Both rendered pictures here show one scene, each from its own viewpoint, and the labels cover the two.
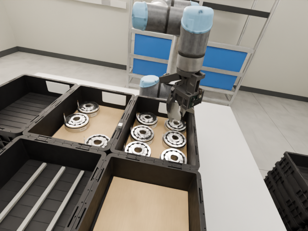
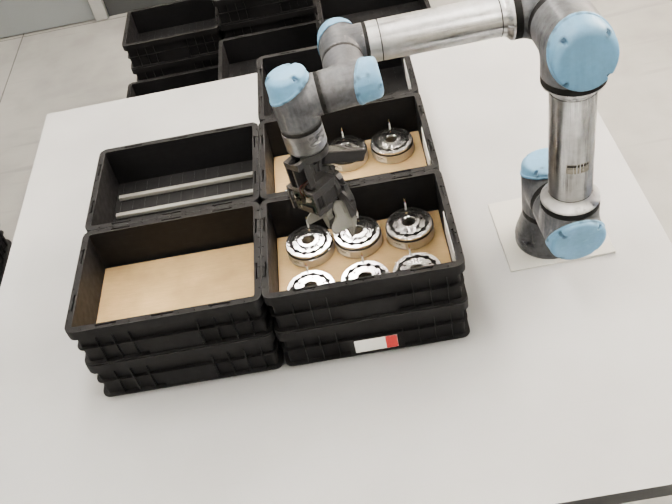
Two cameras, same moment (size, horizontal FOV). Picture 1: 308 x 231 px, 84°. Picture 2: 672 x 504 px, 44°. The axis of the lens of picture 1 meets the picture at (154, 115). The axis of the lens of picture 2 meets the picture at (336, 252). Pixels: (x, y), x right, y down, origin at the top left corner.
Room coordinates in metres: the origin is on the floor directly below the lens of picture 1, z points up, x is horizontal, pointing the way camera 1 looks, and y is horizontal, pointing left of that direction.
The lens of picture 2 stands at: (0.56, -1.30, 2.10)
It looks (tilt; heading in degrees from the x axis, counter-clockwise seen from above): 44 degrees down; 92
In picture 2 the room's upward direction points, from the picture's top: 13 degrees counter-clockwise
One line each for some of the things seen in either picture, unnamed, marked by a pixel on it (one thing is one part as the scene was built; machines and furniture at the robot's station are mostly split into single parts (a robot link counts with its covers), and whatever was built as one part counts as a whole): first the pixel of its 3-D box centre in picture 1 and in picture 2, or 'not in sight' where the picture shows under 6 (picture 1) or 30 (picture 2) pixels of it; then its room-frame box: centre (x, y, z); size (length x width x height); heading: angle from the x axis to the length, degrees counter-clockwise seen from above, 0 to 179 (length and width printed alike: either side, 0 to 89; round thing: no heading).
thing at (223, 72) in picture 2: not in sight; (279, 87); (0.38, 1.53, 0.31); 0.40 x 0.30 x 0.34; 178
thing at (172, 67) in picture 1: (176, 57); (571, 139); (0.99, -0.07, 1.08); 0.15 x 0.12 x 0.55; 90
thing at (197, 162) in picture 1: (160, 125); (356, 234); (0.56, -0.03, 0.92); 0.40 x 0.30 x 0.02; 178
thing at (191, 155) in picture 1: (158, 134); (360, 251); (0.56, -0.03, 0.87); 0.40 x 0.30 x 0.11; 178
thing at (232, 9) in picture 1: (217, 6); not in sight; (2.68, -0.59, 1.32); 1.20 x 0.45 x 0.06; 88
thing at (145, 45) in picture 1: (158, 58); not in sight; (2.46, 0.07, 0.60); 0.72 x 0.03 x 0.56; 88
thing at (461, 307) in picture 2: not in sight; (367, 285); (0.56, -0.03, 0.76); 0.40 x 0.30 x 0.12; 178
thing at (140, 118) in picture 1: (147, 118); (409, 223); (0.68, 0.03, 0.86); 0.10 x 0.10 x 0.01
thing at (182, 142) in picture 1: (174, 138); (365, 279); (0.56, -0.11, 0.86); 0.10 x 0.10 x 0.01
